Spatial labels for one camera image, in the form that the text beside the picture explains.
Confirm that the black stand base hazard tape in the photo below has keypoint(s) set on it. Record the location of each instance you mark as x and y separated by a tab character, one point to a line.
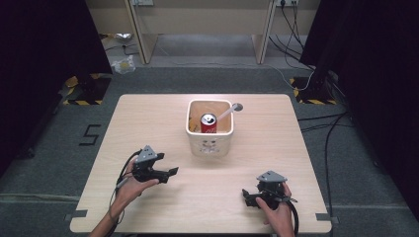
94	89
313	94

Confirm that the white drinking straw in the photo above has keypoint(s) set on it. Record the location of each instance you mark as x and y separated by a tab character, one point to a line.
227	113

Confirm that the grey tape strip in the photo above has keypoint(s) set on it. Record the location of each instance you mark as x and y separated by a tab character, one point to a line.
79	214
324	216

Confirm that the grey table grommet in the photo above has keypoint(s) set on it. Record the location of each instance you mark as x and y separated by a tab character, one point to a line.
239	108

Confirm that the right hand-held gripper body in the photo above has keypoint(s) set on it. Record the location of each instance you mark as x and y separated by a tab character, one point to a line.
271	178

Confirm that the cream square bin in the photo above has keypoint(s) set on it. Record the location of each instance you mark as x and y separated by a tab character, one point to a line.
210	144

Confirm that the clear plastic bag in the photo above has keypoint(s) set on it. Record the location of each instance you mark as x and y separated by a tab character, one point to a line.
123	65

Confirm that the person's right hand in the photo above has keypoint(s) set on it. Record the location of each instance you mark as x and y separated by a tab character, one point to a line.
280	219

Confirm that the person's left hand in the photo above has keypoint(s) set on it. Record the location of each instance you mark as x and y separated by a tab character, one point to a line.
130	191

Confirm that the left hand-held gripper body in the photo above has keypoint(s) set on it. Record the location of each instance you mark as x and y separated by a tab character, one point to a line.
146	156

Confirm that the black curtain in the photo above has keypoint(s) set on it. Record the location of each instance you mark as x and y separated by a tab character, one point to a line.
39	65
378	82

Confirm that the crumpled silver foil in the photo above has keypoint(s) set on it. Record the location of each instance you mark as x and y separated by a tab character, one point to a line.
122	37

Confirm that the white wall socket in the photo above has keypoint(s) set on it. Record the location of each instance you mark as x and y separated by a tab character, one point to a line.
286	2

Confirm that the red soda can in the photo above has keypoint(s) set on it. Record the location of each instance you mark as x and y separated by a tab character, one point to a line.
208	124

